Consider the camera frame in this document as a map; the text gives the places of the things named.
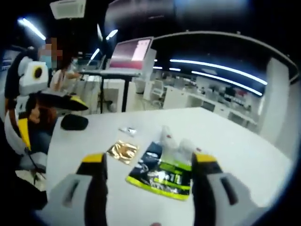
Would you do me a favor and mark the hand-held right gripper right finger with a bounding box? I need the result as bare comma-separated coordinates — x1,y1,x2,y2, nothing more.
191,152,261,226

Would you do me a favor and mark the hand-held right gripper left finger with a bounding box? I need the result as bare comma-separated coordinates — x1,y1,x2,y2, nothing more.
37,152,109,226

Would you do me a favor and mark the green black skincare sachet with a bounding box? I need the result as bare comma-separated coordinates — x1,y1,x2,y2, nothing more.
125,159,193,202

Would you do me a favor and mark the silver skincare sachet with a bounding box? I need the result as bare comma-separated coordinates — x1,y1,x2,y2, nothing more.
118,126,138,137

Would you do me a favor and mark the gold skincare sachet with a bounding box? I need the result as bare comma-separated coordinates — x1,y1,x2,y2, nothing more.
105,139,140,167

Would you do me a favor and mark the blue white skincare sachet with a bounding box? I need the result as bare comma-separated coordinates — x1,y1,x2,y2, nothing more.
135,140,166,175

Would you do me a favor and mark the person's left hand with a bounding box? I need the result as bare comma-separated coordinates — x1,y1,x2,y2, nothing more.
26,98,57,133

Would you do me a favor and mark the black computer mouse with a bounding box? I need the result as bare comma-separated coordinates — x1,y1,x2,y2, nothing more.
60,113,89,132

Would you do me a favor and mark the black laptop stand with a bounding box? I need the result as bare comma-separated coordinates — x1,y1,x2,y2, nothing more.
99,75,130,114

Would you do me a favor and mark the open laptop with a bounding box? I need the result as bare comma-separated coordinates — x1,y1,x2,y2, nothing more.
82,37,154,78

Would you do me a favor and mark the ceiling air conditioner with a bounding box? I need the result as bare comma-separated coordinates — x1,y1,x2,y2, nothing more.
49,0,87,20

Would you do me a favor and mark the white office chair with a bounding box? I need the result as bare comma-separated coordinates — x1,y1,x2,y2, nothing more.
150,79,166,102

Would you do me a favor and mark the row of white office desks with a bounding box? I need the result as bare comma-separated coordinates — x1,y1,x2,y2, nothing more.
164,77,264,129

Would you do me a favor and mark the dark hanging display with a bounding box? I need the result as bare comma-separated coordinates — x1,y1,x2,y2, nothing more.
104,0,176,62

